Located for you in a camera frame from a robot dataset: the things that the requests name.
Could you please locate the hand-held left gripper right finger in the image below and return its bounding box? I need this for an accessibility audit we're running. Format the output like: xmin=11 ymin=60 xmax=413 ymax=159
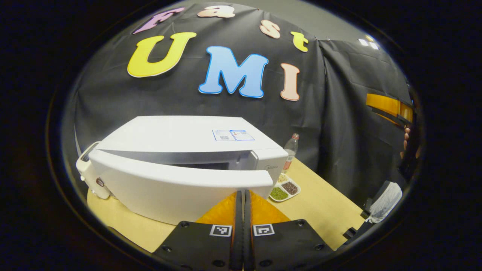
xmin=244 ymin=189 xmax=334 ymax=271

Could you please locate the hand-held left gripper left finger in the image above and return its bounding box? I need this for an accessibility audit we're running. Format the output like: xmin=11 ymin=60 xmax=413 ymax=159
xmin=153 ymin=190 xmax=243 ymax=271

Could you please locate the white microwave oven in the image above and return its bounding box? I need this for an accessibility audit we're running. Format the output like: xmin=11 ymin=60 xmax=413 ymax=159
xmin=88 ymin=115 xmax=289 ymax=225

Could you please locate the white cloth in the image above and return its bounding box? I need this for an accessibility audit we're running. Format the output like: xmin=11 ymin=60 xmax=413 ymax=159
xmin=368 ymin=182 xmax=403 ymax=224

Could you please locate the small ceiling light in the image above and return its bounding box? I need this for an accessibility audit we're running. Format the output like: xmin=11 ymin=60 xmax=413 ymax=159
xmin=358 ymin=35 xmax=380 ymax=50

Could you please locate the white divided plate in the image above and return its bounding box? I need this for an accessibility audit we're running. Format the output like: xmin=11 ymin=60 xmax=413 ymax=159
xmin=269 ymin=172 xmax=302 ymax=203

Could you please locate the clear plastic water bottle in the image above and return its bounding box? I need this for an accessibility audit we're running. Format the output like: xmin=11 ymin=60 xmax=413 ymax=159
xmin=282 ymin=133 xmax=300 ymax=174

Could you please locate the black backdrop cloth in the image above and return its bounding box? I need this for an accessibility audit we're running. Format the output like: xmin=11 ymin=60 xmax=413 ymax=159
xmin=62 ymin=2 xmax=418 ymax=206

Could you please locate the white countertop appliance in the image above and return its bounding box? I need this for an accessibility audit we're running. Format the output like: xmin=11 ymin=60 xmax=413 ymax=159
xmin=76 ymin=141 xmax=112 ymax=200

